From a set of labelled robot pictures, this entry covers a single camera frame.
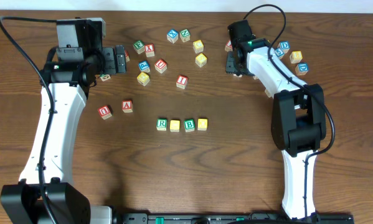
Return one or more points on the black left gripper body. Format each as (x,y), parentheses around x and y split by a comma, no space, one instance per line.
(109,60)

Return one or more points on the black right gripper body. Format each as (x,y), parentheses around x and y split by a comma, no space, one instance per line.
(231,64)

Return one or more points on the yellow o block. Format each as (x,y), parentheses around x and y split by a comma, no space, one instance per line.
(202,124)
(175,125)

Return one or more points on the green B block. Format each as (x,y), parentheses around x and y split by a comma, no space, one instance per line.
(189,125)

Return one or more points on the green R block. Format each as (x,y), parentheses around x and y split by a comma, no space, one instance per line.
(161,124)

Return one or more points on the yellow O block front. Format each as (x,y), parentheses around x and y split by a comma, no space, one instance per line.
(175,125)

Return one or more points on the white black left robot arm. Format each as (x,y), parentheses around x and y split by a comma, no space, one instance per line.
(45,191)

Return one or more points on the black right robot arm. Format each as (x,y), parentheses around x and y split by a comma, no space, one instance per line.
(298,123)

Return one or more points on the red I block right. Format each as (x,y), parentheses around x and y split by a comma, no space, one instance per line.
(228,46)

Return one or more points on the red i block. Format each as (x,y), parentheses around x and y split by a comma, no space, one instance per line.
(182,81)
(228,46)

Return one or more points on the green J block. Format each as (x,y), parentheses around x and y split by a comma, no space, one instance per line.
(105,77)

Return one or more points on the red G block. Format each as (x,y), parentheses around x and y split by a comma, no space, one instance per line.
(127,57)

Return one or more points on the green F block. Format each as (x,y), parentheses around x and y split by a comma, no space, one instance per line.
(139,46)

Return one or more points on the yellow block lower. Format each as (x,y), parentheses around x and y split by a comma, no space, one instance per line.
(201,60)

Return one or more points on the blue P block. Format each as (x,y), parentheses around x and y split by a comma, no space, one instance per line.
(144,66)

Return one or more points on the yellow block by P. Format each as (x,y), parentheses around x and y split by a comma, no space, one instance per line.
(143,78)

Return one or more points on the yellow block upper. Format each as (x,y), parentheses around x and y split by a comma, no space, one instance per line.
(198,46)

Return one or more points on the yellow K block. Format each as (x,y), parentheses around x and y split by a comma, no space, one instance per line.
(268,93)

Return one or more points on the blue 5 block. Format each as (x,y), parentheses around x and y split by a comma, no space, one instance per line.
(279,53)

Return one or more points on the red Y block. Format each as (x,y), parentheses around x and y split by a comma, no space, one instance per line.
(149,50)

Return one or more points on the red A block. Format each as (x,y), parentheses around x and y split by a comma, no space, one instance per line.
(127,106)

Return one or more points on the blue D block upper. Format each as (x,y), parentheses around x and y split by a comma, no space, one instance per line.
(284,46)

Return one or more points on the blue d block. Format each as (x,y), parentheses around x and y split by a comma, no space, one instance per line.
(284,46)
(302,69)

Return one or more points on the red U block near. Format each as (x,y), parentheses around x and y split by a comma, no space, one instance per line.
(105,112)

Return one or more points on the red u block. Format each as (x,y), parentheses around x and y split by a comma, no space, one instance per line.
(105,112)
(160,66)

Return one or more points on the red U block middle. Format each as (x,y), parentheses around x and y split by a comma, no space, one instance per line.
(160,66)

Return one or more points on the green N block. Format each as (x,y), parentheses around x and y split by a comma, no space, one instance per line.
(185,35)

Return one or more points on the red I block left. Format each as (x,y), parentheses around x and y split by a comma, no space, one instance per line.
(182,81)

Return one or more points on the yellow 8 block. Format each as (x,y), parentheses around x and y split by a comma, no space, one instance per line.
(296,57)

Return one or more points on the blue D block right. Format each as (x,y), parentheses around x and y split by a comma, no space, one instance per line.
(302,69)

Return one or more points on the blue X block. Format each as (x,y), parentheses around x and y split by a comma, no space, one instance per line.
(172,36)

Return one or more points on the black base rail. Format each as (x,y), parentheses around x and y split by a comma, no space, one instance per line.
(270,218)

